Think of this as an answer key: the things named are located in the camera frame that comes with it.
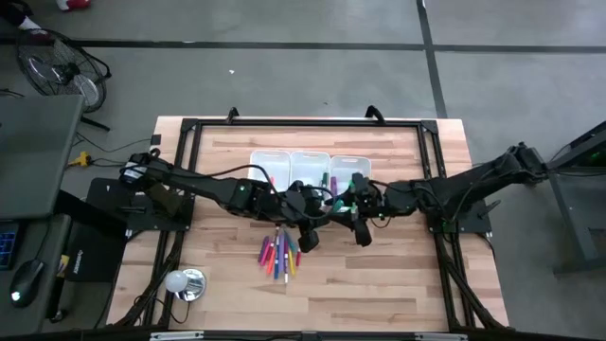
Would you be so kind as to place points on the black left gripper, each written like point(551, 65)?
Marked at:
point(303, 208)

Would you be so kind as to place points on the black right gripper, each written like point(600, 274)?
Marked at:
point(393, 203)

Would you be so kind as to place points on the red white marker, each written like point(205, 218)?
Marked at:
point(298, 258)

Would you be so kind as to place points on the black box with lettering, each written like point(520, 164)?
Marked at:
point(94, 256)

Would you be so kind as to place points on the black hook bracket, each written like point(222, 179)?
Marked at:
point(232, 115)
point(376, 113)

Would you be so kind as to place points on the black floor fan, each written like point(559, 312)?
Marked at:
point(61, 71)

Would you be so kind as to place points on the black aluminium rig frame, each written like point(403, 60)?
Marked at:
point(308, 122)

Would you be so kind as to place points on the yellow power plug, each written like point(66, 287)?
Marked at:
point(80, 160)

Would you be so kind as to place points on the magenta marker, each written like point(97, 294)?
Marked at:
point(262, 248)

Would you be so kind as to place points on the green dry-erase marker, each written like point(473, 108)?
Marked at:
point(325, 179)

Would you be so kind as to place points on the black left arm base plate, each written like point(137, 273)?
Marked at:
point(109, 199)

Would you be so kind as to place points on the white purple marker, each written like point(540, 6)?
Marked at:
point(286, 275)

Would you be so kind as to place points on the white plastic bin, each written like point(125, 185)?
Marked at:
point(308, 166)
point(270, 163)
point(350, 166)

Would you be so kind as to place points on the grey flat panel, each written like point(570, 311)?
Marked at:
point(38, 151)

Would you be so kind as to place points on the pink white marker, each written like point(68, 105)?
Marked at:
point(267, 253)

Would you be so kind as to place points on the blue marker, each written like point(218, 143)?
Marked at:
point(277, 265)

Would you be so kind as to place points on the teal highlighter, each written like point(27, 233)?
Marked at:
point(338, 206)

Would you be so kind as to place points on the person's foot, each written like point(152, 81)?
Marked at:
point(73, 4)
point(28, 23)

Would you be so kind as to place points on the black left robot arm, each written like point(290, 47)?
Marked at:
point(199, 182)

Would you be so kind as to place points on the black side table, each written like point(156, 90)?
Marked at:
point(568, 213)

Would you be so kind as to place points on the backlit keyboard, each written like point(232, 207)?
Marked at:
point(7, 246)

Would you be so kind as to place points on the yellow highlighter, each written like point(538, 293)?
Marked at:
point(291, 265)

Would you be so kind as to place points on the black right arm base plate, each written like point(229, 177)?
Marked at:
point(473, 222)

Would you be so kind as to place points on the silver mount bar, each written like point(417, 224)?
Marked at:
point(175, 336)
point(440, 336)

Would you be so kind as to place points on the silver clamp lamp with bulb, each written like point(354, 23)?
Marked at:
point(176, 281)

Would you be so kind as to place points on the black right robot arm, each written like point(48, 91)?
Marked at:
point(473, 182)

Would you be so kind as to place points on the small black square box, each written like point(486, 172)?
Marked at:
point(156, 140)

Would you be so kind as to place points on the black computer mouse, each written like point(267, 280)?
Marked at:
point(26, 284)

